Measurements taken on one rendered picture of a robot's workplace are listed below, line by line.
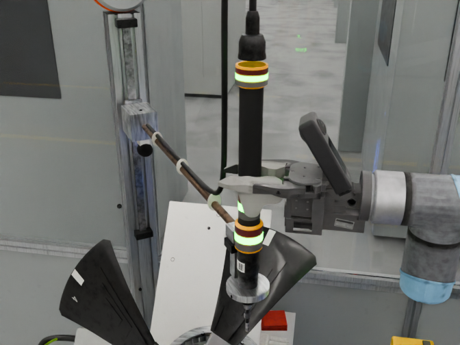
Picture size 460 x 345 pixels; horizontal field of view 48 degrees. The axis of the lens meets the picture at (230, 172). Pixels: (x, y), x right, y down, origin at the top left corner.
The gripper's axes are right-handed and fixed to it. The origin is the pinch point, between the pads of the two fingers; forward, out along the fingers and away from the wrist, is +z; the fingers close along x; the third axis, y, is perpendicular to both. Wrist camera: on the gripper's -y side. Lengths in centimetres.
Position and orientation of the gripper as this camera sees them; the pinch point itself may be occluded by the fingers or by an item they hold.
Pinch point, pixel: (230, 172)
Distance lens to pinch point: 74.8
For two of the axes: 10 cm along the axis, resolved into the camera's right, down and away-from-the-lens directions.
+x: 1.8, -4.1, 8.9
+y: 0.0, 9.1, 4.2
